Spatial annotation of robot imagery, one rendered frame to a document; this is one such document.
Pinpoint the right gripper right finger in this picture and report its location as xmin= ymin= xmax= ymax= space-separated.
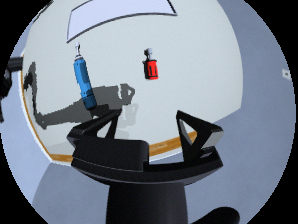
xmin=176 ymin=110 xmax=224 ymax=161

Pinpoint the red-handled nut driver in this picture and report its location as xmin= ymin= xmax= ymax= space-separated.
xmin=145 ymin=48 xmax=158 ymax=80

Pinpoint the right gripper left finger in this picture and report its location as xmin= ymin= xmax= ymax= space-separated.
xmin=70 ymin=110 xmax=118 ymax=139

